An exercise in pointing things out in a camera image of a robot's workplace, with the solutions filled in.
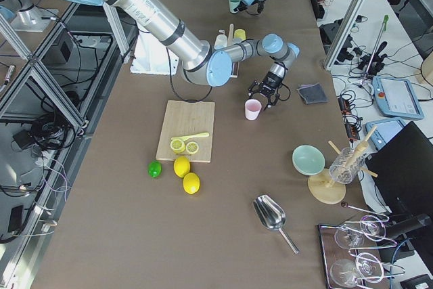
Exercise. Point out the lemon slice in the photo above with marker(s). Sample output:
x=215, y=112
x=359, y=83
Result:
x=177, y=145
x=192, y=147

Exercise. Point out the grey folded cloth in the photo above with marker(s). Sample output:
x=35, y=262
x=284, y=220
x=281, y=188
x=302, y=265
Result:
x=312, y=94

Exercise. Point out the pink plastic cup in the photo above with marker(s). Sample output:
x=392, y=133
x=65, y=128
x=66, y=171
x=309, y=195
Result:
x=252, y=109

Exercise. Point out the green lime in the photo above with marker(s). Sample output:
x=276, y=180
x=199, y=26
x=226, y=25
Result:
x=154, y=169

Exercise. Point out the white camera stand base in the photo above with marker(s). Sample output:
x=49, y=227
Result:
x=150, y=56

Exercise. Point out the wooden cutting board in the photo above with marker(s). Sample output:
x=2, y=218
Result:
x=181, y=119

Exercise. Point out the clear textured glass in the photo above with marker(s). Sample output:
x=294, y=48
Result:
x=343, y=170

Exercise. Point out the wooden mug tree stand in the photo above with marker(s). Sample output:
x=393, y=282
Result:
x=328, y=191

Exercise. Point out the blue teach pendant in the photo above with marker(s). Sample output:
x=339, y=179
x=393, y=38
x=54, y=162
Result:
x=396, y=97
x=386, y=129

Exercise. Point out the yellow plastic cup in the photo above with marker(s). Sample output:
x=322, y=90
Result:
x=239, y=35

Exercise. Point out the reacher grabber tool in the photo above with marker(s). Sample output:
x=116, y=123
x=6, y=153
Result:
x=371, y=64

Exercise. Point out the mint green plastic cup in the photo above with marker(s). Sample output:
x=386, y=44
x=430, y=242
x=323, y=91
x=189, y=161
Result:
x=233, y=6

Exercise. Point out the whole yellow lemon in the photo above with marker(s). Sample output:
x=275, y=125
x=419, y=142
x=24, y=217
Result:
x=191, y=183
x=181, y=166

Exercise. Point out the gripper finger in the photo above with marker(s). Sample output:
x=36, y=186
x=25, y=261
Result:
x=272, y=99
x=253, y=88

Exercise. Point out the wine glass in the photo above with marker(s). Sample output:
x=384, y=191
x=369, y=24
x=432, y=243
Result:
x=363, y=270
x=353, y=234

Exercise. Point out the mint green bowl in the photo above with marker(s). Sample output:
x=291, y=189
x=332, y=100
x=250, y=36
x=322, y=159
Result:
x=308, y=160

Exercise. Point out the black monitor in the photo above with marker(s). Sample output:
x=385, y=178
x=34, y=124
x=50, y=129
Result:
x=404, y=168

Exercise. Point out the metal scoop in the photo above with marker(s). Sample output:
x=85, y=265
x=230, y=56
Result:
x=273, y=217

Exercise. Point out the aluminium frame post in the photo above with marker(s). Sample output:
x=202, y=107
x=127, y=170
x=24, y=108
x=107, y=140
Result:
x=342, y=33

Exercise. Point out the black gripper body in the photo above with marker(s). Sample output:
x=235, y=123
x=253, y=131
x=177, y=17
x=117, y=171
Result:
x=269, y=84
x=244, y=8

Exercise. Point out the yellow plastic knife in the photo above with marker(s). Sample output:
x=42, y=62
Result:
x=193, y=136

